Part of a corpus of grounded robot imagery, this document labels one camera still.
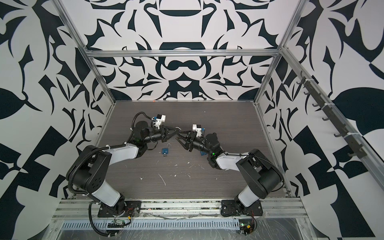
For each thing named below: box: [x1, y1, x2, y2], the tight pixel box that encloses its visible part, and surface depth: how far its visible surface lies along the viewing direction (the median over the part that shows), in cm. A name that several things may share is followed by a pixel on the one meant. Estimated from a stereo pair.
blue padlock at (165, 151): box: [161, 143, 173, 155], surface depth 96 cm
